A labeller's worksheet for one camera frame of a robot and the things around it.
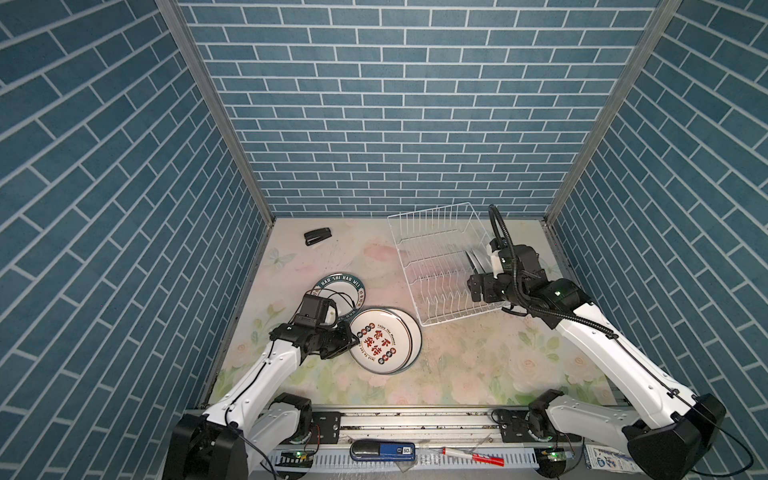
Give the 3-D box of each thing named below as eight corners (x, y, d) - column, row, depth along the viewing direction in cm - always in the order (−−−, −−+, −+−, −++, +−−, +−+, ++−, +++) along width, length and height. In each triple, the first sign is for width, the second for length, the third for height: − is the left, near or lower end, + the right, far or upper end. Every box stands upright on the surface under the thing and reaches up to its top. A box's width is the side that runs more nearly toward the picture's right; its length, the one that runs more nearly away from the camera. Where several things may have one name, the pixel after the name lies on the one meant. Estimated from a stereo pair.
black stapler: (306, 245, 115) (304, 240, 112) (304, 238, 117) (302, 232, 115) (332, 238, 118) (331, 232, 115) (330, 231, 120) (328, 225, 118)
